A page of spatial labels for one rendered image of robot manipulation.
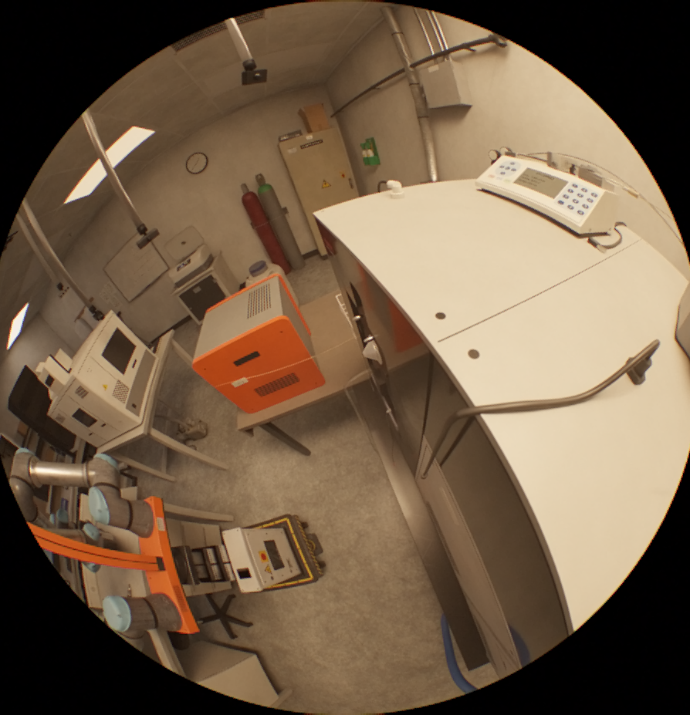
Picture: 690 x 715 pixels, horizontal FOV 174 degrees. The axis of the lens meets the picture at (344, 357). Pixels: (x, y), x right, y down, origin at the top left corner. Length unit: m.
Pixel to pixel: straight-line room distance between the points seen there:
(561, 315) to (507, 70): 1.41
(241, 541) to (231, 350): 0.79
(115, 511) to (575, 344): 1.02
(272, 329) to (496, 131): 1.52
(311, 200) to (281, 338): 2.76
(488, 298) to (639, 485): 0.17
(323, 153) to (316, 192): 0.59
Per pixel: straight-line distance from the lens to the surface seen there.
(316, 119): 3.48
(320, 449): 1.71
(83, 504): 2.16
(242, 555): 1.10
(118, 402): 1.51
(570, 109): 1.32
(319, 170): 3.38
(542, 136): 1.37
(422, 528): 0.81
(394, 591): 1.66
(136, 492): 1.43
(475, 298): 0.17
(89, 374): 1.47
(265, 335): 0.79
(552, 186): 0.45
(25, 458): 1.16
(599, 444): 0.15
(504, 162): 0.54
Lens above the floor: 1.55
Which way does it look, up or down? 49 degrees down
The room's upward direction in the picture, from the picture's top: 23 degrees counter-clockwise
